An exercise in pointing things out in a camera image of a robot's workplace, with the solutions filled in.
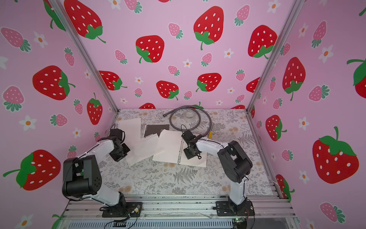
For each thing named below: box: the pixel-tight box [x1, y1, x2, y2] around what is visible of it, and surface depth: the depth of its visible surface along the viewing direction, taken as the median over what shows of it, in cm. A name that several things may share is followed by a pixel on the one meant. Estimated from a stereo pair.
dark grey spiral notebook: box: [143, 124, 170, 138], surface depth 110 cm
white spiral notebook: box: [152, 128, 208, 168], surface depth 96 cm
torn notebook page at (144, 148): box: [125, 133, 165, 167], surface depth 99 cm
